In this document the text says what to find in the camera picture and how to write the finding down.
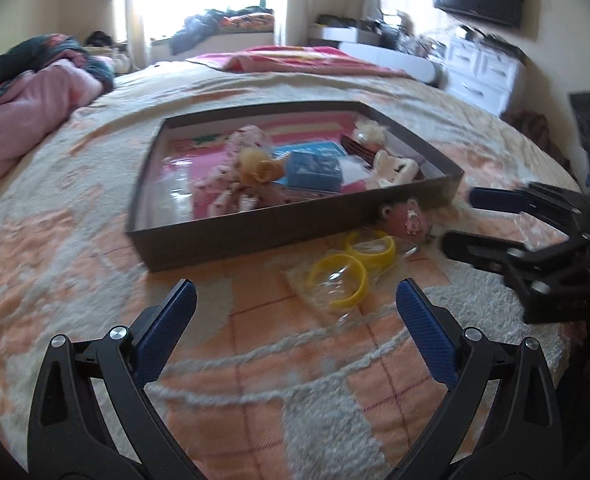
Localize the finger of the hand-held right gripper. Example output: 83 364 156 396
440 230 590 282
468 182 590 242

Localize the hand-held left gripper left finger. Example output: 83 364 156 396
27 279 198 480

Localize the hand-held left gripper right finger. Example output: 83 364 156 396
392 278 558 480

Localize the clear bag of bracelets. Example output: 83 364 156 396
282 229 421 319

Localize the yellow bracelet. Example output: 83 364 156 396
307 254 368 310
344 232 397 269

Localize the dark shallow cardboard box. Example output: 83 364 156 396
125 101 465 273

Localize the white pearl hair clip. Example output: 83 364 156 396
352 120 392 149

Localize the white earring card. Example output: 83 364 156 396
337 157 377 194

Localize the brown oval hair clip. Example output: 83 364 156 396
340 135 382 166

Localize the clear plastic bag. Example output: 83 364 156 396
161 156 212 212

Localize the small blue box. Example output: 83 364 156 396
286 150 344 194

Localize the beige spiral hair tie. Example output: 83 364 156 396
240 147 282 187

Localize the small pink plush toy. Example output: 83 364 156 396
379 199 429 239

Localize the brown cloth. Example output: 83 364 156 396
504 110 552 157

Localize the white plush toy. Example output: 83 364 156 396
365 150 422 192

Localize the peach and cream bed blanket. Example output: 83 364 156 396
0 57 583 480

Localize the white dresser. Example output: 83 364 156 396
445 37 524 117

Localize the dresser top clutter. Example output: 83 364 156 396
425 24 527 59

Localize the white and grey vanity desk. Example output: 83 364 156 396
307 25 444 87

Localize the pink patterned doll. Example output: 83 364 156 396
192 125 276 217

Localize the pink printed paper sheet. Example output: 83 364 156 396
167 112 376 211

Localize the desk clutter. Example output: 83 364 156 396
315 9 427 49

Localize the vanity mirror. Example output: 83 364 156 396
357 0 384 24

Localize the pink and orange blanket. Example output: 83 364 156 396
187 45 417 81

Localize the pink quilt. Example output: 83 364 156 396
0 57 104 187

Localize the cream clothes heap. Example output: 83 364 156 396
85 30 129 72

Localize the white sheer curtain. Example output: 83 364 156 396
267 0 297 47
124 0 152 67

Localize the white window seat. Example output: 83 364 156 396
150 29 276 64

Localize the dark clothes pile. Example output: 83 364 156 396
170 7 227 56

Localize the orange patterned cushion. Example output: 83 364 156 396
220 7 276 34

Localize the dark floral duvet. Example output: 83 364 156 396
0 34 116 107

